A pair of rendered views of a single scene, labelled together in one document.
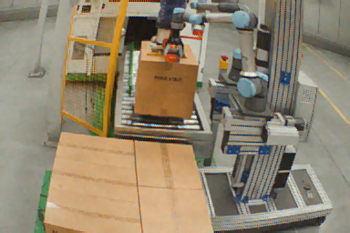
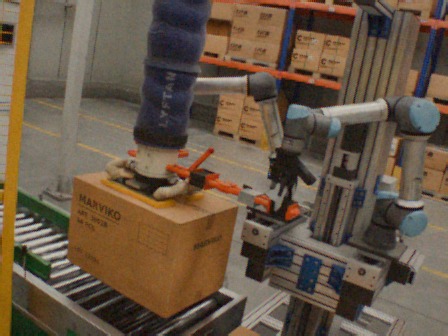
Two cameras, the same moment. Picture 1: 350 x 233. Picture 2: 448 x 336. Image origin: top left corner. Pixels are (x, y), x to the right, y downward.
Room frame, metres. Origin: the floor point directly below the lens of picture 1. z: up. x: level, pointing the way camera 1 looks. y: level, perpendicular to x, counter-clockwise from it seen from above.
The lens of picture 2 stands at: (1.81, 1.43, 1.68)
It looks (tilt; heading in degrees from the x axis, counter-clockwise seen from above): 13 degrees down; 309
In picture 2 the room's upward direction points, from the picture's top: 11 degrees clockwise
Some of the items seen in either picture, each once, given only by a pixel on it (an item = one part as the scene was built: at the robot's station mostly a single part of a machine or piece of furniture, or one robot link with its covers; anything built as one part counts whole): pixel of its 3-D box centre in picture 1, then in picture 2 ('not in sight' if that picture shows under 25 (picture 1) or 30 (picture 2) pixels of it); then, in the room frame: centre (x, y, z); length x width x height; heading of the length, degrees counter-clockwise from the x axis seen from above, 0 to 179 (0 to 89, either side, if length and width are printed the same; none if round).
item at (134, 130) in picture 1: (162, 133); (203, 327); (2.84, 0.07, 0.58); 0.70 x 0.03 x 0.06; 99
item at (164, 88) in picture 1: (164, 75); (149, 234); (3.19, 0.12, 0.88); 0.60 x 0.40 x 0.40; 7
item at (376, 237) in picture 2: (256, 99); (381, 232); (2.41, -0.47, 1.09); 0.15 x 0.15 x 0.10
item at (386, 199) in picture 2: (258, 82); (389, 207); (2.40, -0.47, 1.20); 0.13 x 0.12 x 0.14; 145
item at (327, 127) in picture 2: (192, 18); (321, 125); (2.58, -0.03, 1.51); 0.11 x 0.11 x 0.08; 55
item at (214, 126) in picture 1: (216, 115); not in sight; (3.49, -0.34, 0.50); 0.07 x 0.07 x 1.00; 9
